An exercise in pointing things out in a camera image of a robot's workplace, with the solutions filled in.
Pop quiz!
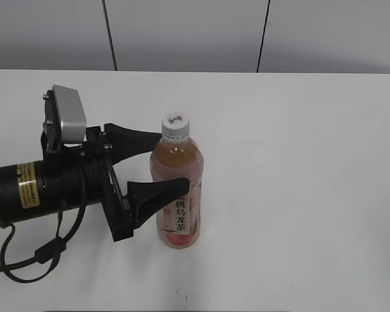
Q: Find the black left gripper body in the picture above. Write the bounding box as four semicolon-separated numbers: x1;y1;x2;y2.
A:
40;126;135;242

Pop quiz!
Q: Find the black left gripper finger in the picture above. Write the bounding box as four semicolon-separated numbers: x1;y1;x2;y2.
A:
126;177;190;229
104;123;162;164

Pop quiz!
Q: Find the peach oolong tea bottle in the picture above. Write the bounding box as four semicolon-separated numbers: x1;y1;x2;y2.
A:
149;133;205;250

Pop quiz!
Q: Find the white bottle cap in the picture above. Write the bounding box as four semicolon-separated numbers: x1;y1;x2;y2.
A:
161;112;190;139

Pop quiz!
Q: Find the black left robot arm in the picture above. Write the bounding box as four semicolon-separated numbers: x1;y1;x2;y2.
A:
0;123;190;241

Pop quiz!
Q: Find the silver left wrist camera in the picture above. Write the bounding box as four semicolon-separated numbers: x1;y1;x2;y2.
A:
43;84;86;153

